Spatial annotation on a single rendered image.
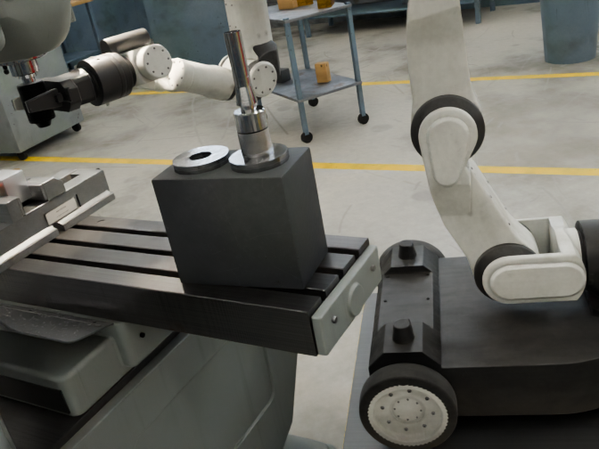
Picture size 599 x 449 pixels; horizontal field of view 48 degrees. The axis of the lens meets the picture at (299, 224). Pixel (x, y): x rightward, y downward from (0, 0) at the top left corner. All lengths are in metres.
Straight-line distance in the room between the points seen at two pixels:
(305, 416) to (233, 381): 0.67
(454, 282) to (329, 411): 0.73
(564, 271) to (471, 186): 0.26
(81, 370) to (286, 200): 0.49
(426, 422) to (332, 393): 0.87
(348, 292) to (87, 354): 0.48
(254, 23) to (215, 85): 0.16
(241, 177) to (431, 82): 0.51
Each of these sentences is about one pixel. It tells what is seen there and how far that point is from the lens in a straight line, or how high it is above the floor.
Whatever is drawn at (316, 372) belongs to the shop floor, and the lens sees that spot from 2.38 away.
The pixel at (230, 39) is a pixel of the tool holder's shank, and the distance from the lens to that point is 0.95.
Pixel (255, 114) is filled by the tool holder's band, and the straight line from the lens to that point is 0.96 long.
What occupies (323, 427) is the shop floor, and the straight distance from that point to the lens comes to 2.17.
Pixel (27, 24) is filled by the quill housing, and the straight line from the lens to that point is 1.18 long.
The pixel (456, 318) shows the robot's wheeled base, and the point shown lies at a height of 0.57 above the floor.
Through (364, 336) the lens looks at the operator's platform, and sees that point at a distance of 1.82.
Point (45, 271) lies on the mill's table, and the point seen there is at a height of 0.94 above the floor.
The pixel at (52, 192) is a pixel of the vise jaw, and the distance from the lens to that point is 1.46.
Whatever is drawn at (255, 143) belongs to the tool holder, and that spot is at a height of 1.16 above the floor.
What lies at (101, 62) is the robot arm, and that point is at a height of 1.26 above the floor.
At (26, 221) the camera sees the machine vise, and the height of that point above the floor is 1.00.
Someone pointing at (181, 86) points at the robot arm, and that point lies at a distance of 1.42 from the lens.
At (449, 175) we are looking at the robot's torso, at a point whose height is 0.94.
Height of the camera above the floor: 1.46
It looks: 25 degrees down
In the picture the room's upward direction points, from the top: 11 degrees counter-clockwise
